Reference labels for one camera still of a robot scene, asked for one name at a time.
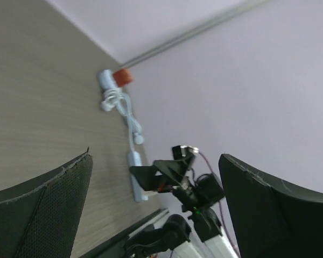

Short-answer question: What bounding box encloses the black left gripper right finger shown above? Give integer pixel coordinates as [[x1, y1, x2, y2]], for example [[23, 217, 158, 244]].
[[219, 154, 323, 258]]

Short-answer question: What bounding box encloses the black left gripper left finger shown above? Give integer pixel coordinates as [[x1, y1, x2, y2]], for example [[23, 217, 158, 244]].
[[0, 151, 93, 257]]

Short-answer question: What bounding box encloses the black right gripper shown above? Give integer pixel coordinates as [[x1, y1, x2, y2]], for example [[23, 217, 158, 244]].
[[129, 160, 224, 212]]

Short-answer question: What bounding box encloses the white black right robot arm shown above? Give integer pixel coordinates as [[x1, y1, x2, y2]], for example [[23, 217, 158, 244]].
[[121, 158, 239, 257]]

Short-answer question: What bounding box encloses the round light blue socket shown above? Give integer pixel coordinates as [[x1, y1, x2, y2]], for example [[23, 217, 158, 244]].
[[97, 69, 118, 91]]

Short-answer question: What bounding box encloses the dark red cube adapter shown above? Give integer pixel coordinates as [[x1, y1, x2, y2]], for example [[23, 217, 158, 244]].
[[113, 69, 133, 88]]

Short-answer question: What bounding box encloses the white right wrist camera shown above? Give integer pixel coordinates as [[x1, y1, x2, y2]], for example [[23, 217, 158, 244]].
[[172, 145, 199, 162]]

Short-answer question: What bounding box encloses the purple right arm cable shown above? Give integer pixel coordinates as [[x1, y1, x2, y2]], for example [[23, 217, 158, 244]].
[[198, 152, 239, 253]]

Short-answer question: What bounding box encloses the light blue power cable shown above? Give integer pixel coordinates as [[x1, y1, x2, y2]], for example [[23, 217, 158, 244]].
[[115, 91, 145, 154]]

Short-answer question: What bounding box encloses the aluminium frame post right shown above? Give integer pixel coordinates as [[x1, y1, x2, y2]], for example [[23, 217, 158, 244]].
[[120, 0, 269, 68]]

